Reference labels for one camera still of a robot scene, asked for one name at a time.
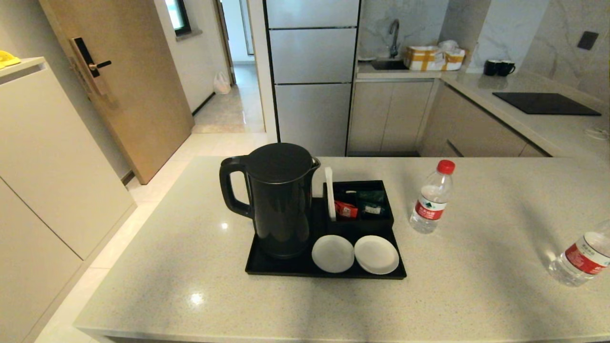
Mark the clear water bottle red cap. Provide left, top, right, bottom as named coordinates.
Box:
left=409, top=160, right=456, bottom=234
left=548, top=232, right=610, bottom=287

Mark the black electric kettle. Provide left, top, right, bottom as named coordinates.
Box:
left=219, top=142, right=322, bottom=261

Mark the white paper napkin packet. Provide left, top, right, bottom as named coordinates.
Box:
left=325, top=167, right=337, bottom=222

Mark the silver multi-door refrigerator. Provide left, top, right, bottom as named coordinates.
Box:
left=264, top=0, right=363, bottom=158

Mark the round white saucer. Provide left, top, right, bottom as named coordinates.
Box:
left=311, top=234, right=355, bottom=274
left=354, top=235, right=400, bottom=275

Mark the black compartment condiment box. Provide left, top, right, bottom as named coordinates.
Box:
left=323, top=180, right=395, bottom=234

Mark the black rectangular serving tray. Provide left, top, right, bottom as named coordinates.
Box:
left=244, top=196, right=407, bottom=280

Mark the beige two-door base cabinet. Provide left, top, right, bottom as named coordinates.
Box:
left=347, top=79, right=437, bottom=154

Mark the white plastic bag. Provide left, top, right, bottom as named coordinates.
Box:
left=213, top=71, right=232, bottom=94

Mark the dark kitchen sink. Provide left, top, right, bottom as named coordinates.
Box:
left=371, top=58, right=409, bottom=71

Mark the chrome kitchen faucet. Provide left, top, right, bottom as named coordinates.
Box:
left=388, top=19, right=402, bottom=59

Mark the cardboard box with yellow tape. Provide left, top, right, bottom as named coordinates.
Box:
left=404, top=42, right=468, bottom=72

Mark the beige drawer base cabinet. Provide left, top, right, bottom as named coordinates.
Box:
left=419, top=81, right=553, bottom=158

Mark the light wooden door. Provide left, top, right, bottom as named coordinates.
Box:
left=38, top=0, right=195, bottom=185

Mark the dark framed window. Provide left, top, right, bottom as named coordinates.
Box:
left=164, top=0, right=192, bottom=37

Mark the black gold door lock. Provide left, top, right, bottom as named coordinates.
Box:
left=68, top=37, right=112, bottom=96

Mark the black induction cooktop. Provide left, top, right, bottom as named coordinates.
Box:
left=492, top=92, right=603, bottom=116

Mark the tall cream cabinet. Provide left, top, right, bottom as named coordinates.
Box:
left=0, top=56, right=138, bottom=343

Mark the dark wall socket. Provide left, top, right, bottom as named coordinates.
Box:
left=578, top=31, right=600, bottom=51

